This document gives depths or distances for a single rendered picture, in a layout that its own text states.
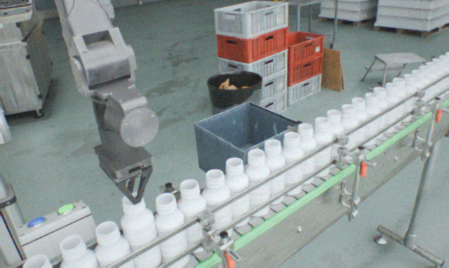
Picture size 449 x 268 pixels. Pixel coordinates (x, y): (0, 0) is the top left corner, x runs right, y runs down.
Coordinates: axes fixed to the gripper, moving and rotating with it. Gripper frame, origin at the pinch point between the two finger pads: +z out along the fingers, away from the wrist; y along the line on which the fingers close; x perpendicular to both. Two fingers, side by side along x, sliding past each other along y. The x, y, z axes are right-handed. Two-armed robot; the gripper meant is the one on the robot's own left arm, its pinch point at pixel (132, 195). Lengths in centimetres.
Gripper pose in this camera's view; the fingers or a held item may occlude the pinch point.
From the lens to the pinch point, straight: 64.7
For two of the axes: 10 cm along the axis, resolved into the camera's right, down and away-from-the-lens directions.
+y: -6.1, -3.2, 7.2
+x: -7.9, 3.2, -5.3
